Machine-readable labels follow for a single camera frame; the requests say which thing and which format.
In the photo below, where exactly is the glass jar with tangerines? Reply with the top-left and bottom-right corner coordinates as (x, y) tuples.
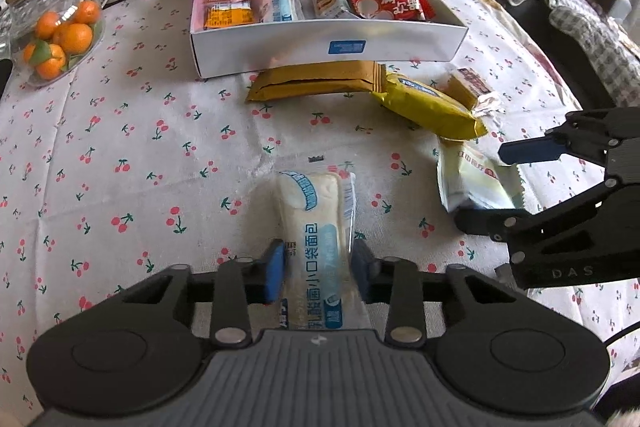
(6, 0), (107, 88)

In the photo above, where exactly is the gold brown wafer bar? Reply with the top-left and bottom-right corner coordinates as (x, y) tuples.
(245, 61), (387, 103)

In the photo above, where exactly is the yellow cracker packet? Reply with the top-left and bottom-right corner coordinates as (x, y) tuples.
(372, 74), (488, 141)

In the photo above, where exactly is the pale green white snack packet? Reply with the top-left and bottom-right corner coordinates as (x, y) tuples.
(437, 139), (525, 213)

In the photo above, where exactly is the orange snack packet in box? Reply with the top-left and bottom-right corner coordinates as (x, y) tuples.
(203, 0), (255, 29)

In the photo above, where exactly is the white blue milk bread packet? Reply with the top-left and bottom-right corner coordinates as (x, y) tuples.
(274, 170), (371, 329)

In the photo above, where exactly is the small brown biscuit packet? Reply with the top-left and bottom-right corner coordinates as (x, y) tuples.
(444, 68), (501, 116)

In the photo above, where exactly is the red candy packet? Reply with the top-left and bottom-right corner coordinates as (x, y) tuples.
(349, 0), (436, 22)

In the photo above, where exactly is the cherry print tablecloth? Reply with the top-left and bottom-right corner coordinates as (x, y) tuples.
(0, 0), (640, 425)

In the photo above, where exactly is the white pink cardboard box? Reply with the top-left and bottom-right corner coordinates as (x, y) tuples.
(190, 0), (468, 78)

